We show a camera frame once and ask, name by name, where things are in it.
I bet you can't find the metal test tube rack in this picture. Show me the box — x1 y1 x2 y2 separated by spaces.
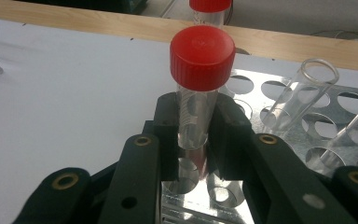
160 67 358 224

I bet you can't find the clear open test tube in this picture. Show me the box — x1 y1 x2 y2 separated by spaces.
260 58 340 138
319 92 358 172

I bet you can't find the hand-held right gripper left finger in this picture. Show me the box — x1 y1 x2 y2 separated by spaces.
143 91 182 183

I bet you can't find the red capped test tube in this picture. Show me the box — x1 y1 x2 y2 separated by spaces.
188 0 233 30
169 25 237 188

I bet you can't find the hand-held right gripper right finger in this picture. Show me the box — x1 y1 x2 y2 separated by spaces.
206 92 262 182

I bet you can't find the white floor cable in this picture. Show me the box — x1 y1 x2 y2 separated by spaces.
310 29 358 43

